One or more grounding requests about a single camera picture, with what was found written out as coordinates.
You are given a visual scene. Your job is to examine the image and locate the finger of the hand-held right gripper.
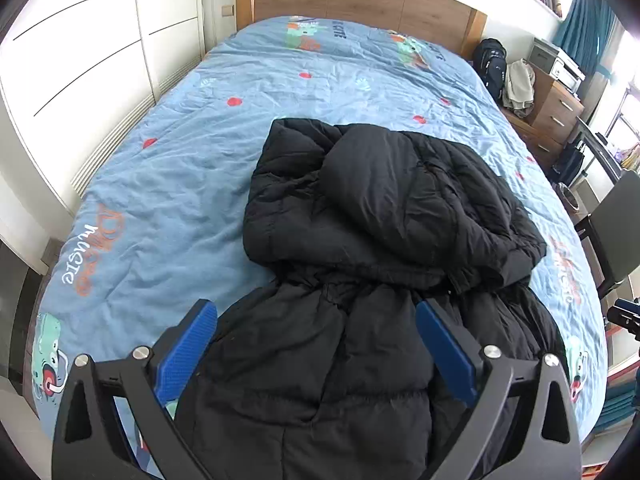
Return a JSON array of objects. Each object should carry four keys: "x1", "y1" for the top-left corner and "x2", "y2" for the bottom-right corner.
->
[{"x1": 607, "y1": 297, "x2": 640, "y2": 331}]

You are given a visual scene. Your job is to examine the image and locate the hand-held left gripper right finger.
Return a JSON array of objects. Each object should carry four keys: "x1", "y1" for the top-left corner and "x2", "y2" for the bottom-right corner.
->
[{"x1": 415, "y1": 299, "x2": 583, "y2": 480}]

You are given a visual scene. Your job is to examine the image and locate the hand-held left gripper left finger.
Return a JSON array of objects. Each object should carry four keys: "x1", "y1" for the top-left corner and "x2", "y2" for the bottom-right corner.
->
[{"x1": 51, "y1": 299, "x2": 218, "y2": 480}]

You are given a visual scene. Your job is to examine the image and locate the black puffer jacket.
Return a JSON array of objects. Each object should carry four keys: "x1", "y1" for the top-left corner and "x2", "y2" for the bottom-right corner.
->
[{"x1": 172, "y1": 117, "x2": 568, "y2": 480}]

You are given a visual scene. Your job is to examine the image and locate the grey clothes pile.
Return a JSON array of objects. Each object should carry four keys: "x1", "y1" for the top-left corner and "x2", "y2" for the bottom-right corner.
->
[{"x1": 501, "y1": 58, "x2": 537, "y2": 118}]

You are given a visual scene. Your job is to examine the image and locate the dark grey chair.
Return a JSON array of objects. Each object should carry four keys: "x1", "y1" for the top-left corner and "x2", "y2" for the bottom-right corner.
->
[{"x1": 575, "y1": 170, "x2": 640, "y2": 301}]

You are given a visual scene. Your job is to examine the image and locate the waste bin with liner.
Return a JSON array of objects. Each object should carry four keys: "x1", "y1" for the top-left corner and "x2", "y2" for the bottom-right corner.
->
[{"x1": 557, "y1": 182, "x2": 583, "y2": 211}]

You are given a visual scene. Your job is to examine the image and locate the navy bag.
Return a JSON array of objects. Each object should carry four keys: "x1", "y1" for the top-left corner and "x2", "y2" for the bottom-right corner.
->
[{"x1": 552, "y1": 140, "x2": 586, "y2": 186}]

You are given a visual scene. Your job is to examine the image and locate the glass desk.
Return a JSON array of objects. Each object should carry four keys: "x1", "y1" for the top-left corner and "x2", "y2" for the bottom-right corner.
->
[{"x1": 575, "y1": 115, "x2": 640, "y2": 181}]

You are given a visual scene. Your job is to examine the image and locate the bed with blue duvet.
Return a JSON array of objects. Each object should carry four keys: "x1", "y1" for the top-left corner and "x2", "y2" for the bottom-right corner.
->
[{"x1": 31, "y1": 14, "x2": 608, "y2": 456}]

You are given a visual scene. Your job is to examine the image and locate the wooden bedside table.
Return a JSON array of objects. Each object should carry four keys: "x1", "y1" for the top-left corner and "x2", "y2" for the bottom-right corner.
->
[{"x1": 500, "y1": 107, "x2": 566, "y2": 171}]

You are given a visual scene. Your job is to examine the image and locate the window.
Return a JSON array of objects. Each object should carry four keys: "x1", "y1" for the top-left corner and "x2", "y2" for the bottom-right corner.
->
[{"x1": 585, "y1": 30, "x2": 640, "y2": 161}]

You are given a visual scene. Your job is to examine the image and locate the wooden chest of drawers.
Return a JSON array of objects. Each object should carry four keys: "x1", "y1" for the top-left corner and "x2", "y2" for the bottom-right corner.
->
[{"x1": 525, "y1": 62, "x2": 586, "y2": 133}]

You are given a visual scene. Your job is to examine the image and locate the white printer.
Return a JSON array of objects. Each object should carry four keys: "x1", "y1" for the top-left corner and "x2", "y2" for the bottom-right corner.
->
[{"x1": 529, "y1": 36, "x2": 586, "y2": 93}]

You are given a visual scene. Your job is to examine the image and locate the black backpack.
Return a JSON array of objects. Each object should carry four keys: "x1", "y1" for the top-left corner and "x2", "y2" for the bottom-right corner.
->
[{"x1": 472, "y1": 38, "x2": 510, "y2": 101}]

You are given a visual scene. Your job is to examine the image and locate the teal curtain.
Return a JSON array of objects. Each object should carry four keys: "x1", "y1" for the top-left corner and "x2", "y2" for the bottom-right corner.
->
[{"x1": 552, "y1": 0, "x2": 621, "y2": 78}]

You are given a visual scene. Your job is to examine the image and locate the white wardrobe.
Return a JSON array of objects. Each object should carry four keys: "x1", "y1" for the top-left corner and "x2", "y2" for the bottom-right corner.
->
[{"x1": 0, "y1": 0, "x2": 206, "y2": 266}]

